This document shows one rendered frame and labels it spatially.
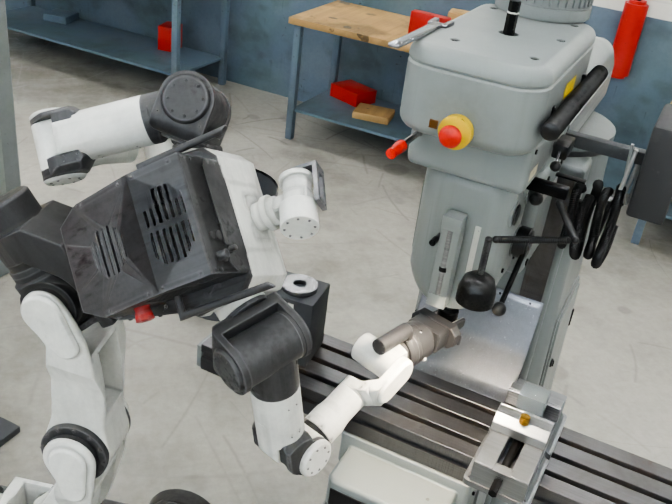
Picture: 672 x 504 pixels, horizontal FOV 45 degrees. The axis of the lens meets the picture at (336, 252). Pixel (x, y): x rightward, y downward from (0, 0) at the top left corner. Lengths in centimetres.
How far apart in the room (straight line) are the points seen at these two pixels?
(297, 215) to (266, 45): 555
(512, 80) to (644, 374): 294
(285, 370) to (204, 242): 29
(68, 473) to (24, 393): 180
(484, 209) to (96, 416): 87
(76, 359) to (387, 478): 78
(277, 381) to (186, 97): 50
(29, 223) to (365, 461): 96
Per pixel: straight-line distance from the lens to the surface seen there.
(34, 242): 153
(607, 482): 198
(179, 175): 127
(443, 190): 164
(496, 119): 143
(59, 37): 728
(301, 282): 204
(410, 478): 199
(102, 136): 149
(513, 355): 223
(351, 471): 197
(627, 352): 432
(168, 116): 141
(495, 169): 156
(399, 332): 169
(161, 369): 363
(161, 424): 337
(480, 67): 142
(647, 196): 187
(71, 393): 171
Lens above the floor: 225
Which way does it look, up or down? 29 degrees down
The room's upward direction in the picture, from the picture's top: 7 degrees clockwise
